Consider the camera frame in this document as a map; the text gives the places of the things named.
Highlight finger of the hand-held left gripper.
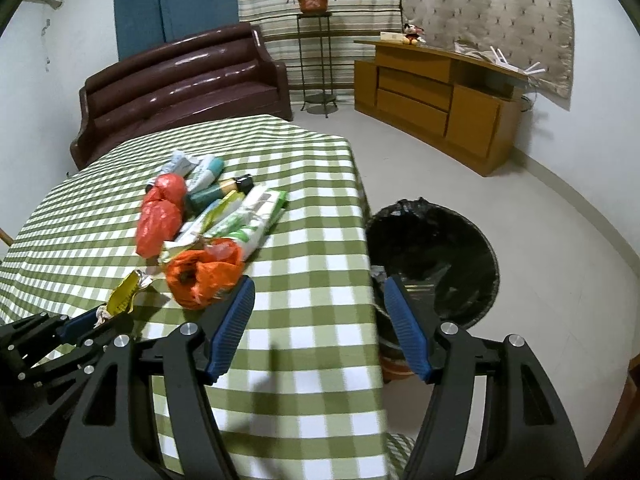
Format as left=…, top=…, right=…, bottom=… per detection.
left=0, top=332, right=133, bottom=441
left=0, top=307, right=108, bottom=361

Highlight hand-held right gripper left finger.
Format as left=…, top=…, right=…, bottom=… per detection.
left=54, top=275, right=257, bottom=480

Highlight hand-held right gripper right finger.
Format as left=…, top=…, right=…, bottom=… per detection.
left=382, top=275, right=586, bottom=480

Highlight brown waste bin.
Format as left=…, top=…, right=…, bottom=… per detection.
left=372, top=305, right=418, bottom=386

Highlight yellow wrapper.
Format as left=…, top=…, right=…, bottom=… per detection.
left=95, top=270, right=151, bottom=321

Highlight orange plastic bag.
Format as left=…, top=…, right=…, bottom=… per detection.
left=165, top=240, right=246, bottom=311

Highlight black lined trash bin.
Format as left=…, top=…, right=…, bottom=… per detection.
left=365, top=197, right=501, bottom=333

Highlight white and blue tube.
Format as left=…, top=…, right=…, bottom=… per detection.
left=160, top=151, right=201, bottom=178

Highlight green checked tablecloth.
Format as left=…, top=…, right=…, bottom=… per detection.
left=0, top=114, right=421, bottom=480

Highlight crumpled beige wrapper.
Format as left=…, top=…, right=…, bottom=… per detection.
left=157, top=235, right=201, bottom=266

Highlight white and green tissue packet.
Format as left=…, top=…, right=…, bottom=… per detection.
left=220, top=185, right=288, bottom=261

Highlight green and white carton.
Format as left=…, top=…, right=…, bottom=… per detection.
left=177, top=192, right=246, bottom=241

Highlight red plastic bag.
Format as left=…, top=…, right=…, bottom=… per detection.
left=145, top=174, right=188, bottom=206
left=135, top=200, right=183, bottom=258

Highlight dark green bottle black cap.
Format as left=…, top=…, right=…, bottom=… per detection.
left=185, top=174, right=255, bottom=216

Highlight teal capped white tube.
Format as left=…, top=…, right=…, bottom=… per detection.
left=187, top=156, right=224, bottom=193

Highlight wooden cabinet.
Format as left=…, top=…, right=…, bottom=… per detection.
left=353, top=39, right=530, bottom=177

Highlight brown leather sofa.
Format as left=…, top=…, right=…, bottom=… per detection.
left=69, top=22, right=293, bottom=171

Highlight black metal plant stand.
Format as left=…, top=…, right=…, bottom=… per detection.
left=296, top=11, right=338, bottom=116

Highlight white router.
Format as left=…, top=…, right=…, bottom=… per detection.
left=487, top=46, right=548, bottom=81

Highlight white crumpled sheets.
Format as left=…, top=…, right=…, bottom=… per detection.
left=452, top=42, right=493, bottom=61

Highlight blue curtain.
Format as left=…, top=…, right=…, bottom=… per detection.
left=114, top=0, right=238, bottom=61

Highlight beige quilted cloth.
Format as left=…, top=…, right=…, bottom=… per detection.
left=400, top=0, right=575, bottom=101

